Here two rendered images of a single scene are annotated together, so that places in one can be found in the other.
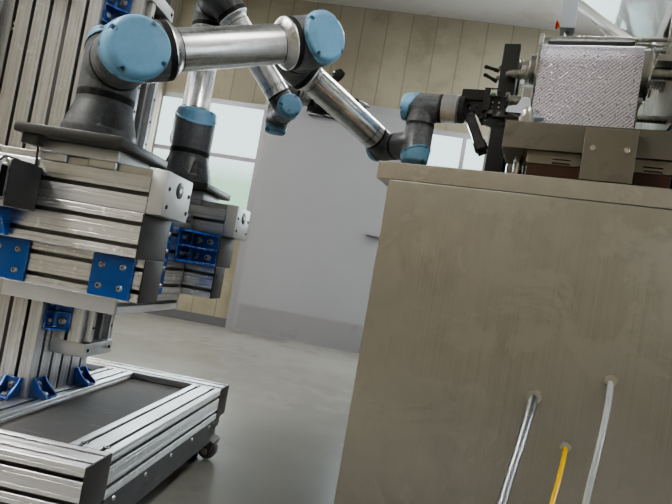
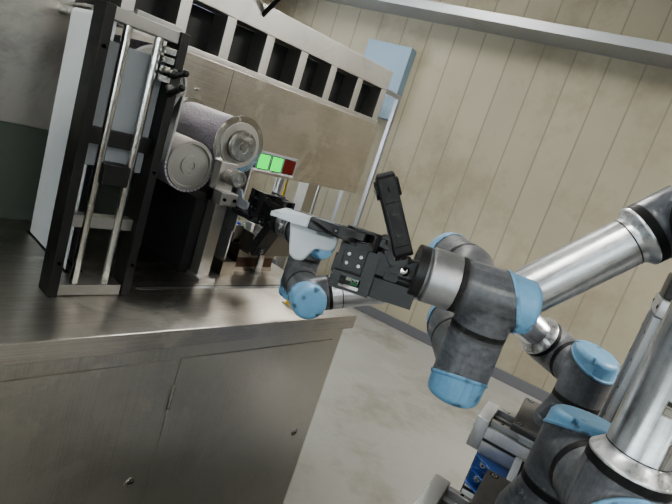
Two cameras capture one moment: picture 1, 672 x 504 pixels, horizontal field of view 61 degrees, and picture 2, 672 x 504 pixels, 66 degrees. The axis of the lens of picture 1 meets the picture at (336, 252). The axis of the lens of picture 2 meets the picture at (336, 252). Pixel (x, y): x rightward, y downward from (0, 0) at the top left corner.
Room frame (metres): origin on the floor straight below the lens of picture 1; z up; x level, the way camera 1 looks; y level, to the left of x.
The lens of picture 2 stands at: (2.61, 0.29, 1.35)
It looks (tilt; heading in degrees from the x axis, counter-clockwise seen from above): 12 degrees down; 200
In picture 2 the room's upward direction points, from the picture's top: 18 degrees clockwise
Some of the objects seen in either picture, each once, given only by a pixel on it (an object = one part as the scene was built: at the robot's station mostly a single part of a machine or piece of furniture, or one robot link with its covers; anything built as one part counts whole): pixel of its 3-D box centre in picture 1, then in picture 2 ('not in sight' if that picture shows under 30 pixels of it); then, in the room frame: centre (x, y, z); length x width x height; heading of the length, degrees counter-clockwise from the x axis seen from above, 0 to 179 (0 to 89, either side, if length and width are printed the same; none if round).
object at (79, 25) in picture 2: not in sight; (71, 134); (1.75, -0.71, 1.17); 0.34 x 0.05 x 0.54; 70
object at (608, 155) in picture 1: (608, 155); not in sight; (1.17, -0.52, 0.97); 0.10 x 0.03 x 0.11; 70
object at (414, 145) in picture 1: (412, 144); (299, 278); (1.54, -0.15, 1.01); 0.11 x 0.08 x 0.11; 35
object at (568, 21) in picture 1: (566, 18); not in sight; (1.99, -0.66, 1.66); 0.07 x 0.07 x 0.10; 70
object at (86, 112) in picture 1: (102, 119); (569, 413); (1.21, 0.53, 0.87); 0.15 x 0.15 x 0.10
